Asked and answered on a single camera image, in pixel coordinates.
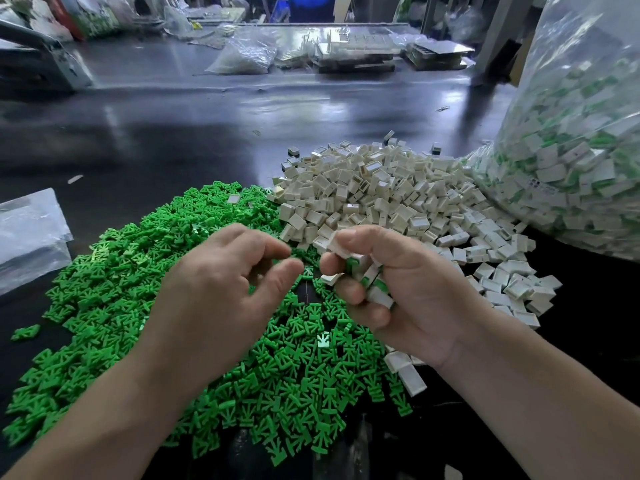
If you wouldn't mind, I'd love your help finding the person's right hand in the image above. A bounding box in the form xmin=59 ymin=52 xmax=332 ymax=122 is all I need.
xmin=319 ymin=225 xmax=481 ymax=368

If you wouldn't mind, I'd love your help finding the person's left hand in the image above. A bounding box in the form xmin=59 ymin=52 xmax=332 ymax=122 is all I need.
xmin=135 ymin=223 xmax=305 ymax=396

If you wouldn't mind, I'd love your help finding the small white plastic part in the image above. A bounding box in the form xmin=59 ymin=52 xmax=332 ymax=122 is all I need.
xmin=367 ymin=287 xmax=395 ymax=311

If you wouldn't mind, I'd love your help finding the green and white assembled part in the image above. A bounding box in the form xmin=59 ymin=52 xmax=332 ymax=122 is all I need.
xmin=361 ymin=261 xmax=385 ymax=289

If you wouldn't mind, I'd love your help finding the pile of green plastic clips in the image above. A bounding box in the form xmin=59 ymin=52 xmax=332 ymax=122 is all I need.
xmin=2 ymin=181 xmax=413 ymax=468

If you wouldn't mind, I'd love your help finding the pile of white plastic caps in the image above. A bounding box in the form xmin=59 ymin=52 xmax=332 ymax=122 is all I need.
xmin=270 ymin=139 xmax=563 ymax=398

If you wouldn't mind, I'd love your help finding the clear plastic bag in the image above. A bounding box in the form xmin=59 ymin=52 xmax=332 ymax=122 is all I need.
xmin=465 ymin=0 xmax=640 ymax=263

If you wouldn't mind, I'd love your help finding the person's right forearm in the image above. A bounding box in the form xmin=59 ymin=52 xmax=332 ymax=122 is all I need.
xmin=440 ymin=313 xmax=640 ymax=480

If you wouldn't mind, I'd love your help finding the person's left forearm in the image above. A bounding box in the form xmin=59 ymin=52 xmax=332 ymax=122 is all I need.
xmin=2 ymin=349 xmax=196 ymax=480

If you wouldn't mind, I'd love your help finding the small clear bag of parts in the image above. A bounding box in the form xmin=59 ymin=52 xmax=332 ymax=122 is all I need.
xmin=205 ymin=37 xmax=278 ymax=76

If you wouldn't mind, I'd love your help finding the stack of clear flat bags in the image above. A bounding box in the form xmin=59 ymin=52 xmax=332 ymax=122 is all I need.
xmin=0 ymin=187 xmax=74 ymax=296

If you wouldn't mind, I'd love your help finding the dark flat tray stack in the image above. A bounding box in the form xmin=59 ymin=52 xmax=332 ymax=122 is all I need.
xmin=403 ymin=39 xmax=475 ymax=72

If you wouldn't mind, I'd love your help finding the blue crate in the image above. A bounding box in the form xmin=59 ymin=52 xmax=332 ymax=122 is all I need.
xmin=280 ymin=0 xmax=336 ymax=21

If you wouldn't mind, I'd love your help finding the grey heat sealer machine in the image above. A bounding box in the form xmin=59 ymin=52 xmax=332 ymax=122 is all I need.
xmin=0 ymin=17 xmax=94 ymax=93

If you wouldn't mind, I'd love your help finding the grey metal slanted post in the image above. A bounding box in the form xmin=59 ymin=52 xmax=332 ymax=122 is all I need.
xmin=470 ymin=0 xmax=536 ymax=84

